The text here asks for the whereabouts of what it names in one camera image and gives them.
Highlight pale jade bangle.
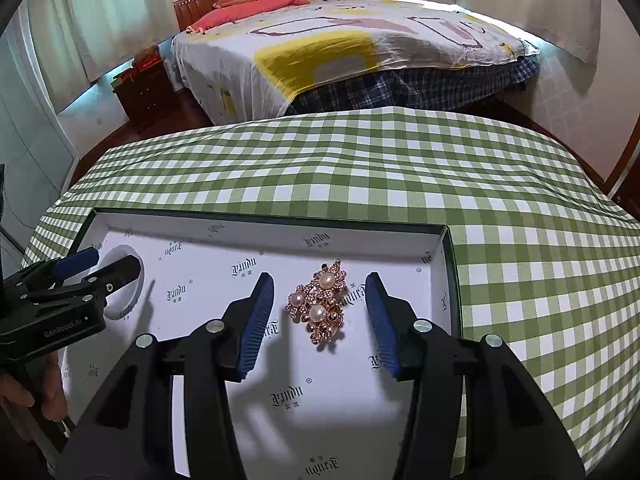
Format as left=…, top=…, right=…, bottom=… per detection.
left=86, top=245, right=144, bottom=321

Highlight rose gold pearl brooch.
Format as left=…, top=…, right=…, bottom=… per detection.
left=284, top=259, right=347, bottom=346

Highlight person's left hand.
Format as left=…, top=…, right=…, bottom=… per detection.
left=1, top=352, right=68, bottom=422

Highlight dark green tray box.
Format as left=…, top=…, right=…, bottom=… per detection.
left=62, top=211, right=460, bottom=479

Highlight frosted glass wardrobe doors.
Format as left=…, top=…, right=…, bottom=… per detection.
left=1, top=26, right=75, bottom=276

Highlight green white checkered tablecloth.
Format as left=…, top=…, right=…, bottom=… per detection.
left=24, top=107, right=639, bottom=471

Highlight dark wooden nightstand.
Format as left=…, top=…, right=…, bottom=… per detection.
left=112, top=62, right=178, bottom=126

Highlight red boxes on nightstand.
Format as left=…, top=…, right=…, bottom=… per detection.
left=112, top=44, right=163, bottom=89

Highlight bed with patterned sheet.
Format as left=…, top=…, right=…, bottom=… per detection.
left=171, top=0, right=539, bottom=125

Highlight left white curtains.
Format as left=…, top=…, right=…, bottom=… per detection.
left=27, top=0, right=178, bottom=112

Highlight pink pillow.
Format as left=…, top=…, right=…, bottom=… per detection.
left=186, top=0, right=309, bottom=34

